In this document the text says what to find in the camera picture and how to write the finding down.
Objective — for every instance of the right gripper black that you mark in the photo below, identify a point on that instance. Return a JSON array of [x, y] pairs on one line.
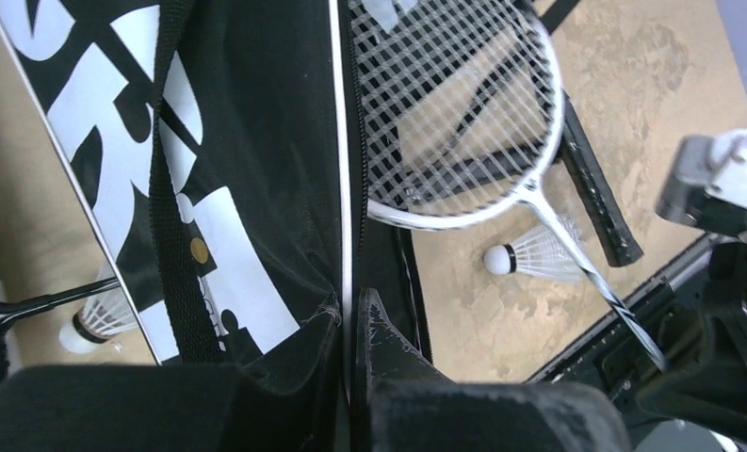
[[707, 382]]

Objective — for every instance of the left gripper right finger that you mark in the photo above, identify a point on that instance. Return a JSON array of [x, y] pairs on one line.
[[401, 402]]

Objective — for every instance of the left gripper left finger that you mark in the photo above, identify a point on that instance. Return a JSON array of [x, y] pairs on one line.
[[282, 401]]

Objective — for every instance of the black SPORT racket bag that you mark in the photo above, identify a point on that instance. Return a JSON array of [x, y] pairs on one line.
[[240, 114]]

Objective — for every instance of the left white shuttlecock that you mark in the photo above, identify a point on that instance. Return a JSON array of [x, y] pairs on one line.
[[101, 318]]

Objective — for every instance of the white shuttlecock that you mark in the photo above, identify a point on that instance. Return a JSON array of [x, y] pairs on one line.
[[101, 318], [536, 253]]

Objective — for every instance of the right white shuttlecock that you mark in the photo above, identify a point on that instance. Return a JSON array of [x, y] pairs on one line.
[[536, 253]]

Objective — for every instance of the black racket at back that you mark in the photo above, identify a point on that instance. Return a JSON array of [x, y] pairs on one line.
[[576, 152]]

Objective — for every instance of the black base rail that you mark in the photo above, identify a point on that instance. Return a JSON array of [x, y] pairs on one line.
[[609, 358]]

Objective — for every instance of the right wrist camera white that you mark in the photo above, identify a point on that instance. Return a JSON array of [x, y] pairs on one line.
[[706, 186]]

